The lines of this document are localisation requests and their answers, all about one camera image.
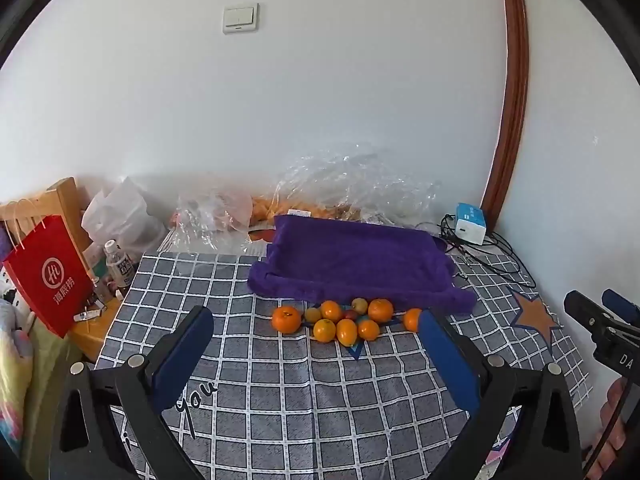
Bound clear water bottle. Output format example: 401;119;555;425
103;240;135;291

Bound small clear plastic bag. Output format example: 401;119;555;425
170;182;256;256

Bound grey checked blanket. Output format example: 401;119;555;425
95;247;593;480

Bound person's right hand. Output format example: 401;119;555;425
595;377;636;480

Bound large mandarin orange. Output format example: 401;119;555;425
368;298;395;324
271;305;303;334

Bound wooden chair frame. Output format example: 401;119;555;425
0;176;93;256

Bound colourful bed cloth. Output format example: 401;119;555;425
0;300;86;480

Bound black cables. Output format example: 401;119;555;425
437;212;538;288

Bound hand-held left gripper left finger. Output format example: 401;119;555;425
50;305;216;480

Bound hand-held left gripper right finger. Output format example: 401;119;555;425
417;307;586;480

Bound white plastic bag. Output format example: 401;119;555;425
81;176;168;256

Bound brown wooden door frame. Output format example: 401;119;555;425
481;0;531;226

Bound purple towel-covered tray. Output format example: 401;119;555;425
247;214;478;317

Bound white light switch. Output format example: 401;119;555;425
222;3;260;35

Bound blue and white box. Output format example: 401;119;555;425
454;202;487;246

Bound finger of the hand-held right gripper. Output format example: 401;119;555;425
564;290;614;334
601;288;640;325

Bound large clear plastic bag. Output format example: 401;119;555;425
250;142;443;233

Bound wooden nightstand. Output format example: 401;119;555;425
67;280;131;363

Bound red paper bag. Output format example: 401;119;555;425
2;200;96;338

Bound pile of bagged oranges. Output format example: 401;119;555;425
250;197;361;223

